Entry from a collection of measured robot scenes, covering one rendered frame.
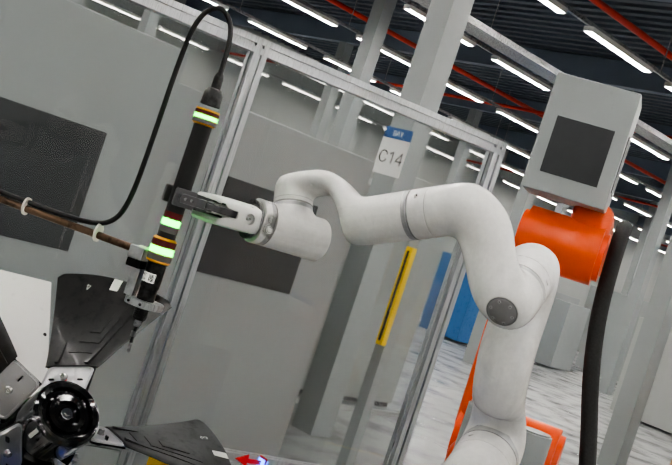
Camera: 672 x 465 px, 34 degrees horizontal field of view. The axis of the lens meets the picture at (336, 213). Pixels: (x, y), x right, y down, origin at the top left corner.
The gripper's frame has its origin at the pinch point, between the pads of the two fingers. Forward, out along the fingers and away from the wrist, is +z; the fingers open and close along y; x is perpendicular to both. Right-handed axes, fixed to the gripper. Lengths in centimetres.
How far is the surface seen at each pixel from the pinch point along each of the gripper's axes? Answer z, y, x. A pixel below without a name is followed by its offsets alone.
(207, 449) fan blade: -21.6, -0.7, -43.5
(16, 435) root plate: 16.4, -3.8, -45.6
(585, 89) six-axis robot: -313, 233, 108
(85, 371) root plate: 4.5, 4.5, -34.8
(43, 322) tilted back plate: 2, 37, -34
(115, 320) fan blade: -1.3, 11.8, -25.9
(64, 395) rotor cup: 10.3, -3.3, -37.8
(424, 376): -128, 70, -31
